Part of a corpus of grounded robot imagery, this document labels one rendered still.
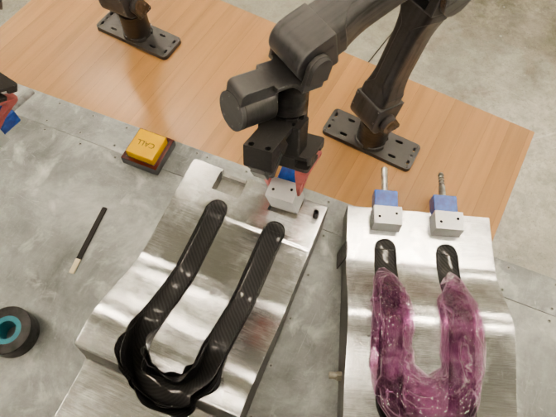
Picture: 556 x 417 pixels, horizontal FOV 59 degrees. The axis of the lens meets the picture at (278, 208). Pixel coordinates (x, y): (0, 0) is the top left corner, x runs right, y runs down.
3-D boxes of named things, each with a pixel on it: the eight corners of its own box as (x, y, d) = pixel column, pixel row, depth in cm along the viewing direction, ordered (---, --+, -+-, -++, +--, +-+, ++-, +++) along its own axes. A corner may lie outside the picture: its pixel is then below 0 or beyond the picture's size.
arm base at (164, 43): (158, 34, 106) (177, 14, 108) (84, 1, 110) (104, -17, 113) (165, 61, 113) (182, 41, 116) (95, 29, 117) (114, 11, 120)
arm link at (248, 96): (246, 149, 66) (262, 81, 56) (213, 107, 69) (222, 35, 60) (312, 122, 71) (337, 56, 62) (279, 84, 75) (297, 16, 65)
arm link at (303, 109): (278, 131, 69) (279, 87, 64) (254, 114, 72) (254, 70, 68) (315, 117, 72) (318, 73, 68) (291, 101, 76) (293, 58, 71)
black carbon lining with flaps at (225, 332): (210, 201, 89) (204, 174, 80) (293, 232, 86) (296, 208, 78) (109, 390, 74) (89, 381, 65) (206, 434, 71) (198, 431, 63)
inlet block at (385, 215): (368, 174, 97) (374, 159, 92) (394, 176, 97) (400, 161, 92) (368, 235, 91) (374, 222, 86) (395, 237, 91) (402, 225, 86)
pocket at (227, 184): (223, 178, 93) (222, 168, 89) (249, 188, 92) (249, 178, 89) (213, 198, 91) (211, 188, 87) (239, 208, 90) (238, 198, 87)
